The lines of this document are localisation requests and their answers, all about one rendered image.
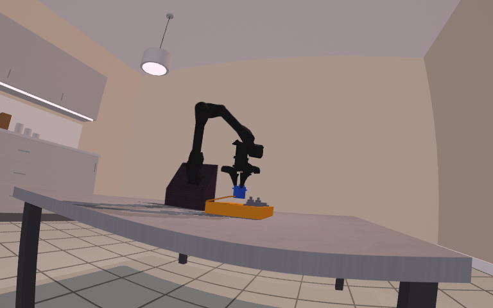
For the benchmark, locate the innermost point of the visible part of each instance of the orange flat deck plate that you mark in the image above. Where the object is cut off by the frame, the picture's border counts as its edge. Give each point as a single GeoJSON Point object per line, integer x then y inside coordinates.
{"type": "Point", "coordinates": [252, 210]}

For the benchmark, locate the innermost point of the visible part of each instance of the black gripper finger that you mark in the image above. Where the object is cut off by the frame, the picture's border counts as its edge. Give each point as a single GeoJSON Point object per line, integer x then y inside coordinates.
{"type": "Point", "coordinates": [243, 177]}
{"type": "Point", "coordinates": [234, 177]}

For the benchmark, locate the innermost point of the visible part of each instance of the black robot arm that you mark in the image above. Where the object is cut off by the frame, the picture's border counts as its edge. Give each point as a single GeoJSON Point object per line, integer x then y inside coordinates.
{"type": "Point", "coordinates": [203, 111]}

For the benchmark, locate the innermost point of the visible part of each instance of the blue micro servo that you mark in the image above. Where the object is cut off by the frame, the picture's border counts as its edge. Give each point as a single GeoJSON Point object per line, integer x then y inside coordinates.
{"type": "Point", "coordinates": [238, 193]}

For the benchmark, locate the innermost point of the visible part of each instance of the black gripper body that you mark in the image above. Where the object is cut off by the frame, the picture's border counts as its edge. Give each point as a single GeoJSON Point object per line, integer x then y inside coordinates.
{"type": "Point", "coordinates": [241, 166]}

